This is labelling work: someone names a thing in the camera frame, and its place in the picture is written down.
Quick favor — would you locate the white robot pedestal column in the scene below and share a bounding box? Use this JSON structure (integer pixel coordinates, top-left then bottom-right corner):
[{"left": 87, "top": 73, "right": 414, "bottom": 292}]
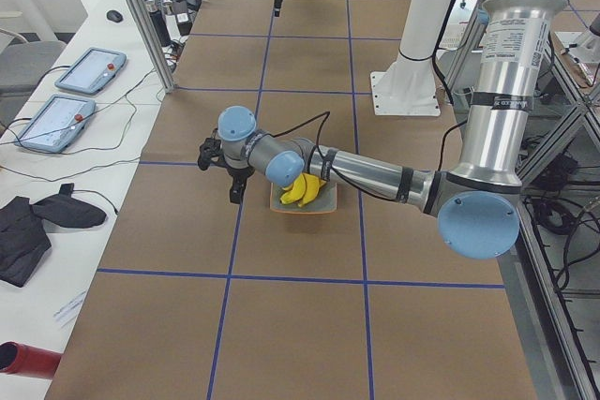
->
[{"left": 370, "top": 0, "right": 454, "bottom": 116}]

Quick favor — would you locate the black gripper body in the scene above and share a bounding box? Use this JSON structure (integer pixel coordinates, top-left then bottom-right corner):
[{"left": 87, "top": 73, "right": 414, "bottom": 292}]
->
[{"left": 226, "top": 165, "right": 255, "bottom": 189}]

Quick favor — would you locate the upper blue teach pendant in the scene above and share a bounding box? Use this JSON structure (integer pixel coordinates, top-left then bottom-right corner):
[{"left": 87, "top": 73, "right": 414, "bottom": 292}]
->
[{"left": 54, "top": 47, "right": 128, "bottom": 95}]

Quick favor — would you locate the yellow banana top basket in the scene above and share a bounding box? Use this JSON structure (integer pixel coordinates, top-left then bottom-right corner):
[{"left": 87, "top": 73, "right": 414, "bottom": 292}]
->
[{"left": 279, "top": 173, "right": 326, "bottom": 207}]

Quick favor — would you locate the aluminium frame post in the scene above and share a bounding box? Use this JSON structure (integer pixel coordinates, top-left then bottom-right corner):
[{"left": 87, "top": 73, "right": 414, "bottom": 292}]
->
[{"left": 126, "top": 0, "right": 175, "bottom": 94}]

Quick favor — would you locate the black water bottle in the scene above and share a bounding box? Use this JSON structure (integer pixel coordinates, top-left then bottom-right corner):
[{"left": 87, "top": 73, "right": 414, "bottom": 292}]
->
[{"left": 144, "top": 0, "right": 171, "bottom": 48}]

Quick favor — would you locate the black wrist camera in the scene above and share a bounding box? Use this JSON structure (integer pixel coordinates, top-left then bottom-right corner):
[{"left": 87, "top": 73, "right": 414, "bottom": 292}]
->
[{"left": 197, "top": 137, "right": 226, "bottom": 170}]

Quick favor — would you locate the lower blue teach pendant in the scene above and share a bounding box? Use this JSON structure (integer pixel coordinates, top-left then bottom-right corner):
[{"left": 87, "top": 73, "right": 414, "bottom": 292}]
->
[{"left": 14, "top": 95, "right": 97, "bottom": 154}]

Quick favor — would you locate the black cloth bag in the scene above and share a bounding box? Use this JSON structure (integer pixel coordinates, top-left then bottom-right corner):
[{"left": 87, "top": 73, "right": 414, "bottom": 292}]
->
[{"left": 1, "top": 183, "right": 107, "bottom": 288}]

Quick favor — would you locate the black computer mouse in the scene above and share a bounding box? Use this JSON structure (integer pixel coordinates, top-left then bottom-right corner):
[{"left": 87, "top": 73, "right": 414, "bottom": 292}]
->
[{"left": 106, "top": 9, "right": 123, "bottom": 23}]

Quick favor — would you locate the grey square plate orange rim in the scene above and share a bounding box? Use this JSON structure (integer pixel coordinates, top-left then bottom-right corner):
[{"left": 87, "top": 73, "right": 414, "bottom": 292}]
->
[{"left": 269, "top": 182, "right": 338, "bottom": 215}]

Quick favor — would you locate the red cylinder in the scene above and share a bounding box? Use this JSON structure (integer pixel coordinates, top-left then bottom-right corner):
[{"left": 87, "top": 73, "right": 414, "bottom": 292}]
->
[{"left": 1, "top": 341, "right": 62, "bottom": 379}]

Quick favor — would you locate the blue teach pendant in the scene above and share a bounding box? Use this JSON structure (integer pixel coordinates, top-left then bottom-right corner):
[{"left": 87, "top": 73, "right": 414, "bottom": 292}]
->
[
  {"left": 54, "top": 47, "right": 128, "bottom": 95},
  {"left": 14, "top": 95, "right": 97, "bottom": 154}
]

